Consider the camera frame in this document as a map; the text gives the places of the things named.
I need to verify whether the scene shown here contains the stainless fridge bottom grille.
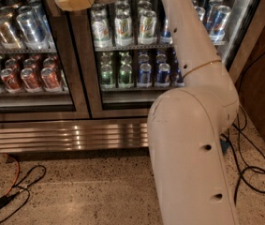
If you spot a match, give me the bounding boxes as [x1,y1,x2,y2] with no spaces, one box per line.
[0,118,148,154]

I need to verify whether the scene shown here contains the glass fridge door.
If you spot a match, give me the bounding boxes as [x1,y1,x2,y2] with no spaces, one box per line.
[80,0,259,114]
[0,0,89,123]

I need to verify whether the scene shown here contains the blue soda can middle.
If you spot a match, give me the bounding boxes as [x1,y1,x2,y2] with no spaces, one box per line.
[155,63,170,87]

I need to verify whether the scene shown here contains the blue silver energy can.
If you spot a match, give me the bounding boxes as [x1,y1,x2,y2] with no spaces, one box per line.
[209,5,231,41]
[160,18,172,44]
[195,7,206,23]

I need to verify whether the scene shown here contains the blue silver energy can middle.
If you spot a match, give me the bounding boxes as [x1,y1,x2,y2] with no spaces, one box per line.
[195,7,206,23]

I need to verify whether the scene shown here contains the blue soda can left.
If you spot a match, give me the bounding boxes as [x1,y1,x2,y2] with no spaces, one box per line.
[138,63,152,87]

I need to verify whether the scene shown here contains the blue soda can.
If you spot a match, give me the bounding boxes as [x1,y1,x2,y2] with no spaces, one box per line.
[155,63,170,87]
[138,63,152,87]
[174,67,184,86]

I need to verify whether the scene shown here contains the white green soda can middle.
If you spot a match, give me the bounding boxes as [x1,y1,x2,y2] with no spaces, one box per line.
[115,12,133,46]

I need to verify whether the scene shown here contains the gold silver can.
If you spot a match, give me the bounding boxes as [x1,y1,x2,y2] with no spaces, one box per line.
[0,16,24,50]

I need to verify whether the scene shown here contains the orange cable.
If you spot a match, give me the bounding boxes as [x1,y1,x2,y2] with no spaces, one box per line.
[0,153,22,212]

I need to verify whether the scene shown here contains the blue silver energy can right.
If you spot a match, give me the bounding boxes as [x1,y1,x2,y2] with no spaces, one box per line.
[209,5,231,41]

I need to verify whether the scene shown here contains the red cola can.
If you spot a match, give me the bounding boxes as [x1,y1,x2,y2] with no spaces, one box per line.
[40,67,62,92]
[0,68,22,93]
[21,68,42,92]

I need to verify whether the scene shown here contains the white green soda can right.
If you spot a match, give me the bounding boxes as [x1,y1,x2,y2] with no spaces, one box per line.
[139,10,156,45]

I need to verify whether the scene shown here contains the blue pad on floor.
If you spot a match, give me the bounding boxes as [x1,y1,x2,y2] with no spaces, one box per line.
[220,140,230,155]

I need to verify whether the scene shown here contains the blue silver energy can left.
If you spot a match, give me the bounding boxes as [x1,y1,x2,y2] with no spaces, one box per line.
[160,18,172,44]

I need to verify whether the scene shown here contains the black cable with adapter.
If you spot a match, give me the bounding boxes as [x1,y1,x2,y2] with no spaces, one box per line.
[0,164,48,225]

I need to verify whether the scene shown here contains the white green soda can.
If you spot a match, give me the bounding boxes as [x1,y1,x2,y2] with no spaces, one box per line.
[139,10,156,45]
[92,15,111,48]
[115,12,133,46]

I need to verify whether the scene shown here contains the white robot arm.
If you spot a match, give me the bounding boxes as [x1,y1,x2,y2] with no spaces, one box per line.
[55,0,239,225]

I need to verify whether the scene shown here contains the red cola can right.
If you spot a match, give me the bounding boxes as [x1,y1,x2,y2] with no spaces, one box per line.
[40,67,62,92]

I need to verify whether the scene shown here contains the black cable bundle right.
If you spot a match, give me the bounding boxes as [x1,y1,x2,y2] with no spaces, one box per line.
[221,44,265,204]

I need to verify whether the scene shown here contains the red cola can left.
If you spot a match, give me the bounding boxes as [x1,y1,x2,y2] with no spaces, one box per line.
[0,68,22,93]

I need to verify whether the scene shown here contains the white green soda can left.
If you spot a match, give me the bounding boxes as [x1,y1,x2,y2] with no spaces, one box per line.
[92,15,111,48]

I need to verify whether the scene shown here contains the blue soda can right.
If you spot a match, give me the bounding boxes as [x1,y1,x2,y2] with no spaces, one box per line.
[174,67,184,86]

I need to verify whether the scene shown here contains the red cola can middle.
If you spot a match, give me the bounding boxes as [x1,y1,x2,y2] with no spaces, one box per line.
[21,68,42,92]

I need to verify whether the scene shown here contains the silver blue tall can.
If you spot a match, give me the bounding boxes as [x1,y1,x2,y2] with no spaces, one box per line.
[16,12,49,50]

